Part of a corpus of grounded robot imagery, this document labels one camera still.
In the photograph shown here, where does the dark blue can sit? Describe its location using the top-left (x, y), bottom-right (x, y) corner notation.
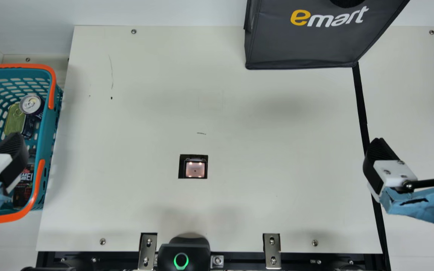
top-left (19, 94), bottom-right (46, 138)

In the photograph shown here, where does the black device with green light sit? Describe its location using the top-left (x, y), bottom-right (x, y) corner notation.
top-left (157, 236), bottom-right (211, 271)

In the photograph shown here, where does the dark coffee bottle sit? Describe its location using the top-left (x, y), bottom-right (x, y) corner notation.
top-left (13, 149), bottom-right (37, 208)

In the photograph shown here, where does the olive rectangular tin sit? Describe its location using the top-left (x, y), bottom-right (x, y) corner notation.
top-left (4, 104), bottom-right (26, 136)

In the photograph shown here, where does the black strip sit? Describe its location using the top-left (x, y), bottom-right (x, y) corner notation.
top-left (352, 62), bottom-right (391, 271)

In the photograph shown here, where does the small square scanner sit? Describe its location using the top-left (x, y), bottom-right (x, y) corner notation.
top-left (179, 154), bottom-right (208, 179)

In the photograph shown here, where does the teal shopping basket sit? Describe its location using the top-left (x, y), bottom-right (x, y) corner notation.
top-left (0, 63), bottom-right (64, 225)

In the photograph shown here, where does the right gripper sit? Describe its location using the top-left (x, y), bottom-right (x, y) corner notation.
top-left (363, 136), bottom-right (434, 236)

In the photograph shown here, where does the dark grey bag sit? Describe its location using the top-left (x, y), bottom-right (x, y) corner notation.
top-left (244, 0), bottom-right (410, 70)

